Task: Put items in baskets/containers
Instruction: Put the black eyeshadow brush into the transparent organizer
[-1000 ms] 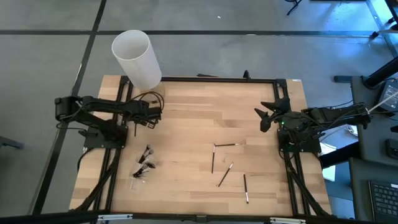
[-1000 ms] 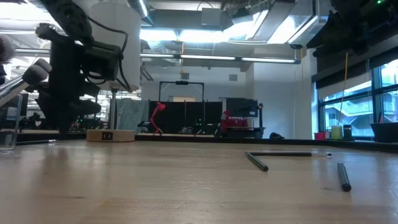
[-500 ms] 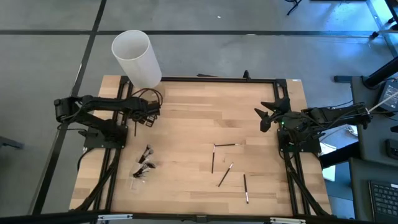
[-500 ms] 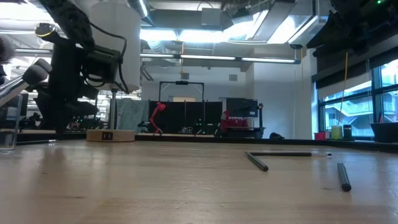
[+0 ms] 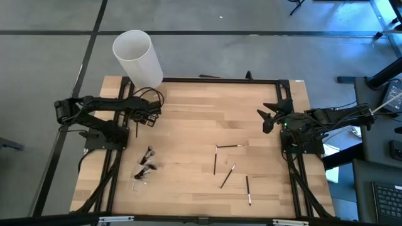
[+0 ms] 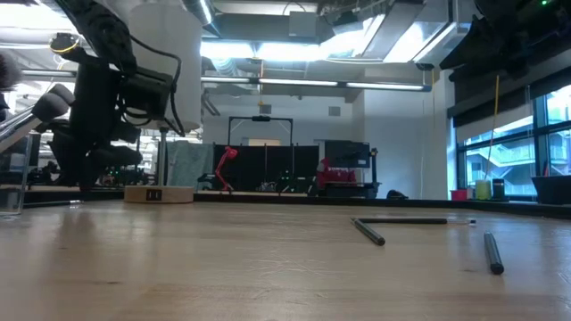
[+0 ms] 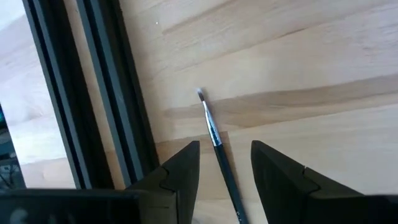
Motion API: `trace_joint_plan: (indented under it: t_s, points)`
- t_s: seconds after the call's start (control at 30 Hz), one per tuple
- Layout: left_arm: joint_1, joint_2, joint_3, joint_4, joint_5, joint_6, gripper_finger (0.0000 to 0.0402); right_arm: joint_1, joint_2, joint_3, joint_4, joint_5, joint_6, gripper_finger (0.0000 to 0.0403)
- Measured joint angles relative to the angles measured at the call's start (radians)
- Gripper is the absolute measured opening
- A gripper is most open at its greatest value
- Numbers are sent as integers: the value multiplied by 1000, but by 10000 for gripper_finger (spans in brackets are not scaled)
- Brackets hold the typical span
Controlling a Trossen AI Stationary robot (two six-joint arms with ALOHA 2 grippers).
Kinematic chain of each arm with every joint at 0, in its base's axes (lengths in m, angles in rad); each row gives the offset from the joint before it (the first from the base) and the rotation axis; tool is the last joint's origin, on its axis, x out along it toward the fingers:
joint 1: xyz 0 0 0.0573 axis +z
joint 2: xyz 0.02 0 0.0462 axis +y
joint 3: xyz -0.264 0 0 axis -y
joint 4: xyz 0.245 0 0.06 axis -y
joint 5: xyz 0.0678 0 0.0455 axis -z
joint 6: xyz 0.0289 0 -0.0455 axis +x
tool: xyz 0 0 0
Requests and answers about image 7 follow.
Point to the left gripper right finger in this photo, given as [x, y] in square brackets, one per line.
[280, 186]

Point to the slim black brush silver ferrule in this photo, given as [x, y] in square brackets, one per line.
[213, 130]

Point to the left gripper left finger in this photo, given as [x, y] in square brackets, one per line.
[180, 186]

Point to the black aluminium table frame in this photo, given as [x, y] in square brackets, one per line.
[68, 93]

